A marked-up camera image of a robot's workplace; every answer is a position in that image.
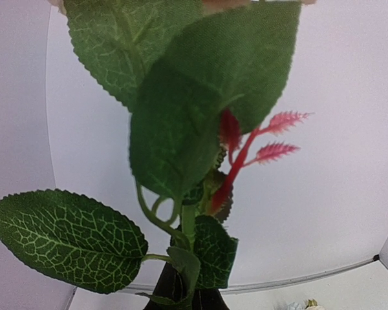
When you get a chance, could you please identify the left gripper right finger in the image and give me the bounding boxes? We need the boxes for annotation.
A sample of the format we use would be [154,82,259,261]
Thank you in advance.
[192,289,228,310]

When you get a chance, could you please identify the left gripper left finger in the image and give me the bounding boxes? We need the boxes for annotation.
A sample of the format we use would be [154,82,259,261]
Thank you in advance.
[153,263,184,302]

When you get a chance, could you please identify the blue hydrangea stem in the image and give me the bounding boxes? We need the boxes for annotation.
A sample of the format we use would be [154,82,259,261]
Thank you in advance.
[274,298,319,310]

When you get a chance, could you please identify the artificial flower bunch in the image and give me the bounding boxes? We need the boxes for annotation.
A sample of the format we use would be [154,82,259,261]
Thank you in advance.
[0,1,306,309]

